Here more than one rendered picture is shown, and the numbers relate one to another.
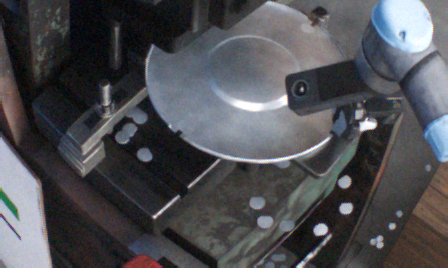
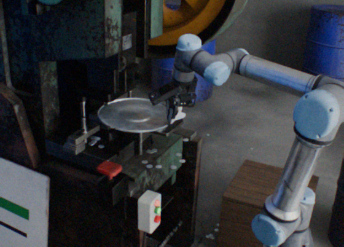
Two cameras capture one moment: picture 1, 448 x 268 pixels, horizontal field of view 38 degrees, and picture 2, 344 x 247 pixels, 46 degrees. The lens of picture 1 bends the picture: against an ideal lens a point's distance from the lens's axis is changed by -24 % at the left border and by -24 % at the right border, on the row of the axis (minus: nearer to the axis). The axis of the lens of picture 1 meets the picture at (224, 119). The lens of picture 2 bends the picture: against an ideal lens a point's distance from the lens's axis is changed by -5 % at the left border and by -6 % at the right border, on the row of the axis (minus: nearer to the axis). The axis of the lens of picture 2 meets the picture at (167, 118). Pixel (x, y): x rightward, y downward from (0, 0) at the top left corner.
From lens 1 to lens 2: 0.78 m
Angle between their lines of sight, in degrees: 28
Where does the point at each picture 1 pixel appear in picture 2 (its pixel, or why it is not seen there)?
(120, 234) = (92, 180)
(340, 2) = not seen: hidden behind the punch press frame
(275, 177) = (149, 155)
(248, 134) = (137, 126)
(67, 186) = (66, 171)
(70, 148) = (69, 144)
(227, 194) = (132, 161)
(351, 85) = (171, 87)
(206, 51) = (118, 111)
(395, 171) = (209, 209)
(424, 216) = (231, 196)
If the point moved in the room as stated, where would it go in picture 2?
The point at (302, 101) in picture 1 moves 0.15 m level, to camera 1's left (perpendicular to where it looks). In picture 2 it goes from (155, 98) to (110, 99)
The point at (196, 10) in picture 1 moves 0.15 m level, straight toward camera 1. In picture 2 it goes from (115, 82) to (120, 98)
